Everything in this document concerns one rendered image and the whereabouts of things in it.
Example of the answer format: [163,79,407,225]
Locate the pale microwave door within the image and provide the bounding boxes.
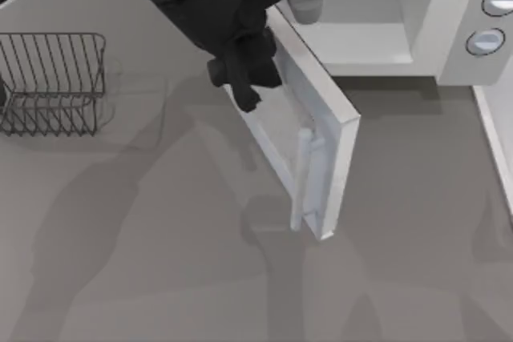
[224,0,362,243]

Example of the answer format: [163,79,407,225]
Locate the pale microwave oven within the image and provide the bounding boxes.
[307,0,513,87]

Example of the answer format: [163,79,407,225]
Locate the small grey microwave knob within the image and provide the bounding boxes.
[465,27,506,56]

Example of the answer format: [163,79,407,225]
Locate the pale door handle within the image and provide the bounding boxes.
[289,127,326,233]

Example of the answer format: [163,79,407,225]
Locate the dark wire basket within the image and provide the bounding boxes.
[0,31,108,138]

